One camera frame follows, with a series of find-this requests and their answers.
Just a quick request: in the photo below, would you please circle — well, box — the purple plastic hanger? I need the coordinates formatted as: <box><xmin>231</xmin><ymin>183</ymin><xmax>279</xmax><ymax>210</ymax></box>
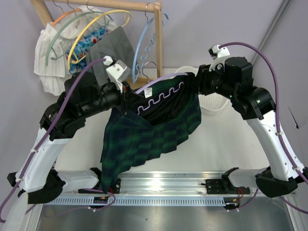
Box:
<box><xmin>136</xmin><ymin>66</ymin><xmax>196</xmax><ymax>115</ymax></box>

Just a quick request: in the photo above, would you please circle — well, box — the green plaid skirt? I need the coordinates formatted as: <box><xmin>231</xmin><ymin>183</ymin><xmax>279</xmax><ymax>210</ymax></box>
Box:
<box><xmin>101</xmin><ymin>72</ymin><xmax>202</xmax><ymax>189</ymax></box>

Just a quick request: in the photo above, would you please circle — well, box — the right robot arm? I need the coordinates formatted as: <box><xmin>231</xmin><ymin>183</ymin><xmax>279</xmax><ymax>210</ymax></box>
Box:
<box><xmin>197</xmin><ymin>57</ymin><xmax>308</xmax><ymax>198</ymax></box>

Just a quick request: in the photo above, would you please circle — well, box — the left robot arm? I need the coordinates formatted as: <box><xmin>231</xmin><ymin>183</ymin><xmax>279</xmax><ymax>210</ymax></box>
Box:
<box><xmin>7</xmin><ymin>72</ymin><xmax>131</xmax><ymax>205</ymax></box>

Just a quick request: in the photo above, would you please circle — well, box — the light blue plastic hanger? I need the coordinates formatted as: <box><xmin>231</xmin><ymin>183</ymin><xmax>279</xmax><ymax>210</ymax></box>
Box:
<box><xmin>132</xmin><ymin>0</ymin><xmax>169</xmax><ymax>83</ymax></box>

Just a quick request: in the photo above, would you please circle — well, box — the grey skirt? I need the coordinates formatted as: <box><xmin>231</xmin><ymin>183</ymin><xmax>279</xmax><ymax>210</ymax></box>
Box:
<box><xmin>86</xmin><ymin>26</ymin><xmax>135</xmax><ymax>86</ymax></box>

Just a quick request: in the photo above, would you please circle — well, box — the yellow plastic hanger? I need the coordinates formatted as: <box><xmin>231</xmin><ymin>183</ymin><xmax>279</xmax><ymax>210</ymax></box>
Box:
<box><xmin>66</xmin><ymin>9</ymin><xmax>133</xmax><ymax>70</ymax></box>

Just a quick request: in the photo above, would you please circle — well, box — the green plastic hanger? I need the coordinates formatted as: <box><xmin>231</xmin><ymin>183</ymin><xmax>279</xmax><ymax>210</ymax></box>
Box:
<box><xmin>45</xmin><ymin>7</ymin><xmax>116</xmax><ymax>66</ymax></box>

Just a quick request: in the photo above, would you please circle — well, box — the orange plastic hanger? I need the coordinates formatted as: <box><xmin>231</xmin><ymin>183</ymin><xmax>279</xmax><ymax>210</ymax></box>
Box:
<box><xmin>51</xmin><ymin>0</ymin><xmax>81</xmax><ymax>26</ymax></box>

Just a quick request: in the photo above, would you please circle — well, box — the white plastic basket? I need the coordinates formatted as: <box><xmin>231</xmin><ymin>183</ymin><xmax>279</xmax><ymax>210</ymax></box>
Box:
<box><xmin>176</xmin><ymin>66</ymin><xmax>230</xmax><ymax>116</ymax></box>

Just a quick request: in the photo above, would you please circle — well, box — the blue floral garment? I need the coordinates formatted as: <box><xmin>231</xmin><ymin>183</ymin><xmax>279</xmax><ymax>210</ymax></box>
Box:
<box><xmin>69</xmin><ymin>26</ymin><xmax>106</xmax><ymax>74</ymax></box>

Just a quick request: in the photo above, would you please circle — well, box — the white pleated garment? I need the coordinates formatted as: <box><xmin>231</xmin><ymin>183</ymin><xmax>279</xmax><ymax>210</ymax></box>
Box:
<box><xmin>33</xmin><ymin>5</ymin><xmax>110</xmax><ymax>97</ymax></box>

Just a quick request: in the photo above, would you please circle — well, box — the wooden clothes rack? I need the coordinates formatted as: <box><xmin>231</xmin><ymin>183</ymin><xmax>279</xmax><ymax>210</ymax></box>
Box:
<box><xmin>30</xmin><ymin>0</ymin><xmax>169</xmax><ymax>83</ymax></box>

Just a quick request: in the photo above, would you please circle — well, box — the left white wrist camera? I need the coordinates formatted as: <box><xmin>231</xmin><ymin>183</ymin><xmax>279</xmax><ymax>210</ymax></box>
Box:
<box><xmin>103</xmin><ymin>55</ymin><xmax>131</xmax><ymax>93</ymax></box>

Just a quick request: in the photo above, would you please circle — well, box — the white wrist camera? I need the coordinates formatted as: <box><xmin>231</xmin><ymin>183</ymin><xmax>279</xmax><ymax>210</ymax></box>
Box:
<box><xmin>103</xmin><ymin>55</ymin><xmax>131</xmax><ymax>93</ymax></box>
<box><xmin>208</xmin><ymin>44</ymin><xmax>230</xmax><ymax>72</ymax></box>

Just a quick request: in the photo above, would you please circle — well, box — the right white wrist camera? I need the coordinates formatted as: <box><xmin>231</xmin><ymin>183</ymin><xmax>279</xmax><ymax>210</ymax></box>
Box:
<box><xmin>208</xmin><ymin>44</ymin><xmax>230</xmax><ymax>72</ymax></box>

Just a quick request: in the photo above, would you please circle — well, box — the aluminium mounting rail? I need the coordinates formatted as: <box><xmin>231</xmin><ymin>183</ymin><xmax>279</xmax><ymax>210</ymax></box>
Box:
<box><xmin>58</xmin><ymin>168</ymin><xmax>232</xmax><ymax>197</ymax></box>

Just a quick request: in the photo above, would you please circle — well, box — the white slotted cable duct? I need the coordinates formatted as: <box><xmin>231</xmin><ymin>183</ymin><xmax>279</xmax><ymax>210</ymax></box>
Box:
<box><xmin>45</xmin><ymin>196</ymin><xmax>256</xmax><ymax>206</ymax></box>

